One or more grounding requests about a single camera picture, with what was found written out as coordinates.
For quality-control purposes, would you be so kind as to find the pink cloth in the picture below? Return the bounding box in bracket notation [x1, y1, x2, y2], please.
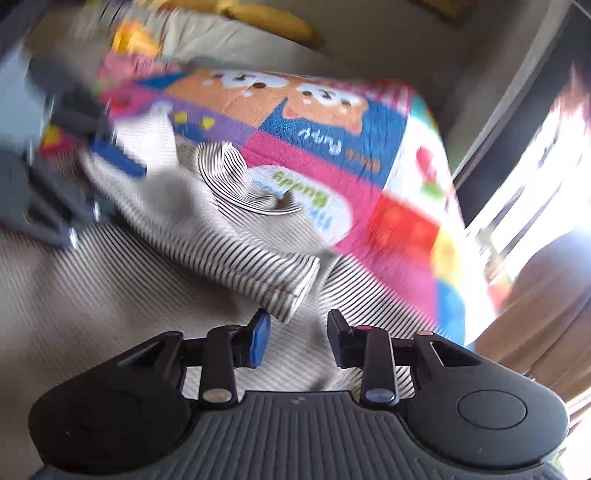
[97, 51, 181, 88]

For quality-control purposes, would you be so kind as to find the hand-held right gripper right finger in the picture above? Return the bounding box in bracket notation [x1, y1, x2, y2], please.
[327, 308, 485, 408]

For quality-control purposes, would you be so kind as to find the yellow pillow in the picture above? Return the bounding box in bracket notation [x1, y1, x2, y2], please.
[217, 0, 326, 47]

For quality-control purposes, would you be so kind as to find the dark window frame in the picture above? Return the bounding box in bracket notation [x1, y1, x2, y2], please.
[455, 0, 591, 232]

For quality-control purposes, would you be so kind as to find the colourful cartoon play mat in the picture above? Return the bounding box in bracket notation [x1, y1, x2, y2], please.
[39, 69, 497, 344]

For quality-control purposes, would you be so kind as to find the yellow cloth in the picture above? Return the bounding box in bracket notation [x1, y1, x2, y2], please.
[111, 18, 162, 58]

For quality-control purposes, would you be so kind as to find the grey covered sofa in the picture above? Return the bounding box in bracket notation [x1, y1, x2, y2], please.
[23, 0, 444, 121]

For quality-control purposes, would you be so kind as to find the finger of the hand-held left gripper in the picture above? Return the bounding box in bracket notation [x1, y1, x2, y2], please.
[28, 58, 148, 181]
[23, 175, 123, 252]

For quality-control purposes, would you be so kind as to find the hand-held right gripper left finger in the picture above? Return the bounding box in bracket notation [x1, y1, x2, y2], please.
[113, 308, 271, 408]

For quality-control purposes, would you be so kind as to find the beige cloth draped chair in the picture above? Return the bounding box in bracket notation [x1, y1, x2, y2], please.
[471, 231, 591, 407]

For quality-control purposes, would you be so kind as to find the grey striped long-sleeve shirt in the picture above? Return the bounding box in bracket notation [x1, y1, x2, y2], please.
[0, 113, 421, 462]

